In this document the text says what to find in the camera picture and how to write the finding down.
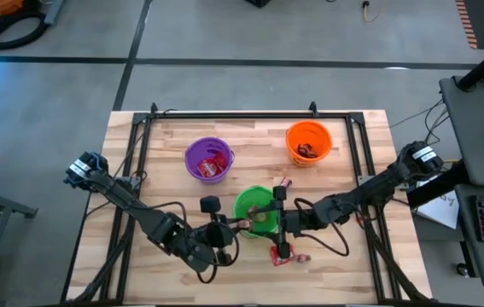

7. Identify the purple plastic bucket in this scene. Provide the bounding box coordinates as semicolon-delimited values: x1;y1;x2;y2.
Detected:
184;136;236;185

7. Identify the black desk leg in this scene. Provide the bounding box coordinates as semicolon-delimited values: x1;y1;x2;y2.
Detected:
406;161;469;210

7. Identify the grey vacuum wand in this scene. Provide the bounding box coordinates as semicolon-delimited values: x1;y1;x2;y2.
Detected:
44;0;66;26

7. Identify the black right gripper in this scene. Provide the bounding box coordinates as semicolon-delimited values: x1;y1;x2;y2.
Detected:
248;185;315;260

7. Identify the orange plastic bucket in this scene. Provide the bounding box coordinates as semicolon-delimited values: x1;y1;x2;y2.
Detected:
284;119;334;168

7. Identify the green plastic bucket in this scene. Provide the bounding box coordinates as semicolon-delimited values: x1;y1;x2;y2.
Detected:
231;184;280;239

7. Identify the brown chocolate bar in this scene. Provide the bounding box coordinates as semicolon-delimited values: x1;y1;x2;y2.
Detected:
295;143;319;159

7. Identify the red Skittles packet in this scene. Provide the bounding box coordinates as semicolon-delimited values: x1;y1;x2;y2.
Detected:
197;158;219;178
270;243;297;268

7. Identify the black metal table frame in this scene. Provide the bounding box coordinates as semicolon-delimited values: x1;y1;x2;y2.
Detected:
60;101;439;307

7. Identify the white paper sheet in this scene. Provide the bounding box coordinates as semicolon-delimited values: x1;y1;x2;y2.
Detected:
411;174;460;230

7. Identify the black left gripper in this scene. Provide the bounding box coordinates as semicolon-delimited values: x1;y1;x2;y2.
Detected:
200;195;246;268

